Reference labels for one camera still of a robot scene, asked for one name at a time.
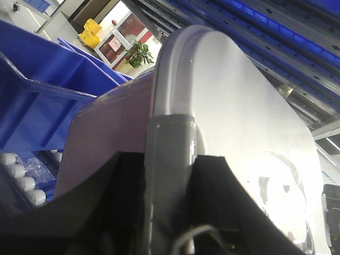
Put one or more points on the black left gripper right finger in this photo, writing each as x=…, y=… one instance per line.
x=223, y=218

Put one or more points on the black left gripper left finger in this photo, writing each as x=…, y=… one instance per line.
x=98, y=216

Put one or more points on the blue shelf bin left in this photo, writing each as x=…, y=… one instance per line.
x=43, y=86

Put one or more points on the white roller conveyor track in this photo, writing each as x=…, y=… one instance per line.
x=33, y=177

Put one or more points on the green potted plant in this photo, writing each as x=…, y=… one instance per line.
x=138, y=55

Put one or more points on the yellow mop bucket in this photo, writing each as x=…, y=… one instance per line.
x=90, y=34

